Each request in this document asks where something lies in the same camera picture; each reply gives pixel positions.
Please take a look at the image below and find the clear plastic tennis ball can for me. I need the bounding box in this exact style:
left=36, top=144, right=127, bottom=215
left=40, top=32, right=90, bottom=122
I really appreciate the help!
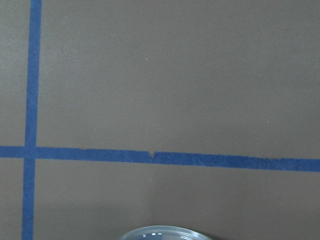
left=119, top=225, right=211, bottom=240

